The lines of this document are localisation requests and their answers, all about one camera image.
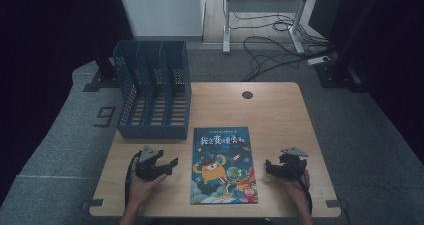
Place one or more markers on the grey tape piece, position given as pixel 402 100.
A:
pixel 335 203
pixel 95 203

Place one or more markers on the white metal desk stand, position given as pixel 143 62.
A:
pixel 263 4

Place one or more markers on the blue cartoon picture book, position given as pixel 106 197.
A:
pixel 223 165

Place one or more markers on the dark curtain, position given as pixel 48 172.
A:
pixel 383 51
pixel 50 35

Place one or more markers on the white power strip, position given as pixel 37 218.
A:
pixel 318 60

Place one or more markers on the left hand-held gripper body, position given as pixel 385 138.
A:
pixel 146 166

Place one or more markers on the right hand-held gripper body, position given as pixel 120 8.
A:
pixel 293 166

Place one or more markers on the white panel board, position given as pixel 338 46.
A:
pixel 160 10

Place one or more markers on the blue plastic file rack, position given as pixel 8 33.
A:
pixel 151 131

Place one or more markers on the black stand base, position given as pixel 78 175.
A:
pixel 100 81
pixel 336 75

